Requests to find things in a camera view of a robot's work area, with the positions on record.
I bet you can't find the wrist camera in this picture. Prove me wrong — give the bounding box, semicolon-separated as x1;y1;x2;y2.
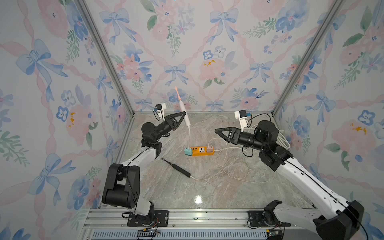
234;110;251;132
154;103;167;116

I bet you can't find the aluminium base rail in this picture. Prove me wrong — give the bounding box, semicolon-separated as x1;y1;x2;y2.
80;208;331;240

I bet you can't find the teal charger adapter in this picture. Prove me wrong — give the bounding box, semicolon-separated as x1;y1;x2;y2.
184;148;193;156

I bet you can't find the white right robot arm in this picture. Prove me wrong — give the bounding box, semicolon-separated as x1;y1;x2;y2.
215;121;365;240

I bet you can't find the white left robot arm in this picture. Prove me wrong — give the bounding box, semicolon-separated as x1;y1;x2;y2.
102;111;187;224

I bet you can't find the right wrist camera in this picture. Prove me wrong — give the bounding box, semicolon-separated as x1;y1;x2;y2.
234;110;251;132

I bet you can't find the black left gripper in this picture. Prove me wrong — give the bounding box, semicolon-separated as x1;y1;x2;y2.
155;114;187;144

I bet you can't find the orange power strip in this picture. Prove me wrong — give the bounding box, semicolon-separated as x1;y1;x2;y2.
192;146;215;157

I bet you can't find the pink charger adapter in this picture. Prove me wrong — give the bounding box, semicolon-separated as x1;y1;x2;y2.
206;146;214;153

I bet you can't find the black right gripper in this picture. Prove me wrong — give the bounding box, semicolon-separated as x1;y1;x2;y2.
216;126;267;153

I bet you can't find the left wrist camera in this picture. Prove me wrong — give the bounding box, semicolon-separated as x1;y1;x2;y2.
154;103;167;116

